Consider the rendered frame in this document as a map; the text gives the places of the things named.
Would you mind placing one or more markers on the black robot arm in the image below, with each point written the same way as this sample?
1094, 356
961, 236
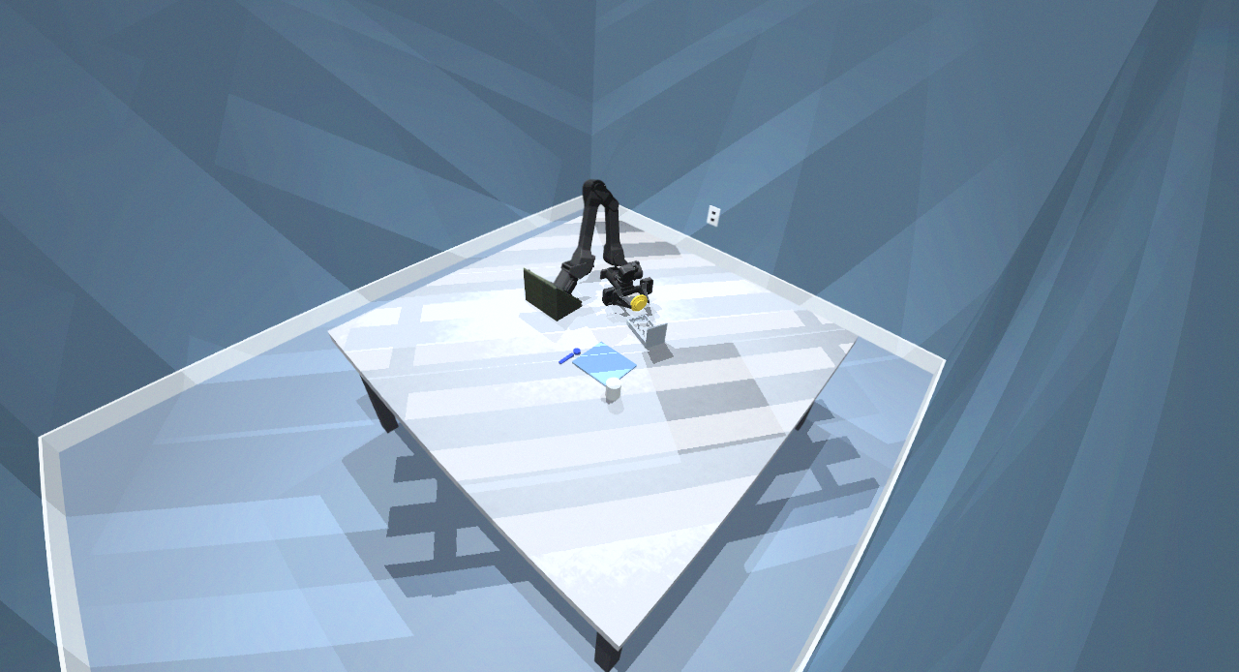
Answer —
582, 261

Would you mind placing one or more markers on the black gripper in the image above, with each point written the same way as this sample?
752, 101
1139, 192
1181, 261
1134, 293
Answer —
615, 295

